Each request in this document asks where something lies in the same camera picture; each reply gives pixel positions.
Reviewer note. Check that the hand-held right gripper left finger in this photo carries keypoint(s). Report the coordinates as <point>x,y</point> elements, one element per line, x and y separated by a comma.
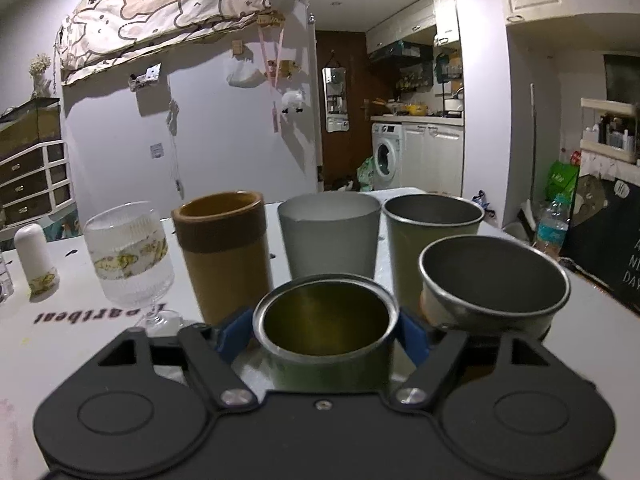
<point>232,340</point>

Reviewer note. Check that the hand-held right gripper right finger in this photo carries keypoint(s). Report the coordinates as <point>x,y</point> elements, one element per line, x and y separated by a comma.
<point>416,342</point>

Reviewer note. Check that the yellow cup with brown band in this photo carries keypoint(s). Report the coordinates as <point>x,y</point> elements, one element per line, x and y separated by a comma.
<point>225,270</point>

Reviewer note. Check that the tall pale green metal cup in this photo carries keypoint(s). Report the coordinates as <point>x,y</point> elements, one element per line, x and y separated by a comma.
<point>415,255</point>

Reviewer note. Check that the wide steel cup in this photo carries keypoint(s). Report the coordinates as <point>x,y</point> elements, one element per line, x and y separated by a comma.
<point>492,280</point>

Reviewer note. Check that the grey plastic cup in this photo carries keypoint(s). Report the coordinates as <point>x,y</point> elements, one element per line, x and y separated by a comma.
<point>325,245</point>

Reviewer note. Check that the ribbed glass goblet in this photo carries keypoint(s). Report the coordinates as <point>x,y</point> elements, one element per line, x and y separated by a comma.
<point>127,260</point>

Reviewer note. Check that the green plastic bag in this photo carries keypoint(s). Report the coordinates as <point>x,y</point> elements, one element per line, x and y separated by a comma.
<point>365,175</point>

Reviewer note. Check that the plastic water bottle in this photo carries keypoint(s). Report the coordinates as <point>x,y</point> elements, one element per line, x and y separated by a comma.
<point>551,227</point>

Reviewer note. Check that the white kitchen base cabinet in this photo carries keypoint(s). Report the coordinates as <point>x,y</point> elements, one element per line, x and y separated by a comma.
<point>432,157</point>

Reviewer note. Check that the white washing machine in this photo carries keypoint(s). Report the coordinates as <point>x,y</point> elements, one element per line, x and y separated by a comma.
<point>386,157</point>

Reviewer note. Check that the brown wooden door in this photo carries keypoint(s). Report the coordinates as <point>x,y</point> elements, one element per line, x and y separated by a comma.
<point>350,145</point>

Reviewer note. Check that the small white capped bottle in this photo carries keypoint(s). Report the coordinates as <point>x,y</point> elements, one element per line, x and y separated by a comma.
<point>35,260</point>

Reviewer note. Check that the black chalkboard sign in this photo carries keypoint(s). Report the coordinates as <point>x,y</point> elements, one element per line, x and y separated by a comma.
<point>607,240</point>

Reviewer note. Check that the green shopping bag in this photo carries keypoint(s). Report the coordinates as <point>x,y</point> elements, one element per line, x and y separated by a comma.
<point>561,180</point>

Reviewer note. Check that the white plush toy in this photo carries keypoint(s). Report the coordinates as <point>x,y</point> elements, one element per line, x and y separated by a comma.
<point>293,101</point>

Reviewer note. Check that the white drawer cabinet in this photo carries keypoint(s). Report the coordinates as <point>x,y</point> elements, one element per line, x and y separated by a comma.
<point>32,185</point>

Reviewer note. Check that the white plastic bag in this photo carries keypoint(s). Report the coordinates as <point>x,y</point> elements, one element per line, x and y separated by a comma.
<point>245,74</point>

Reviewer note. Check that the white shelf rack with bottles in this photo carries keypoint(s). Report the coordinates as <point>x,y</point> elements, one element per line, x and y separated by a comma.
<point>610,132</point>

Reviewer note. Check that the glass tank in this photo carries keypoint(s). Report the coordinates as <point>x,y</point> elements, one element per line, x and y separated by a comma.
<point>30,122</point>

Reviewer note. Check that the vase with dried flowers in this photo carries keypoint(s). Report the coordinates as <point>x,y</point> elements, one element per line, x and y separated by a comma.
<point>39,72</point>

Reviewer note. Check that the printed fabric cover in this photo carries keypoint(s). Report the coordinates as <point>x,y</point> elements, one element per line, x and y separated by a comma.
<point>165,15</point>

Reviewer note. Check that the hanging wall mirror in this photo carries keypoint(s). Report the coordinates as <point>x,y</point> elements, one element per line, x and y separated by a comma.
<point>335,97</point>

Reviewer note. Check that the white kitchen wall cabinets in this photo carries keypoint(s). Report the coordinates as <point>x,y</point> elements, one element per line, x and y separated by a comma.
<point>415,15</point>

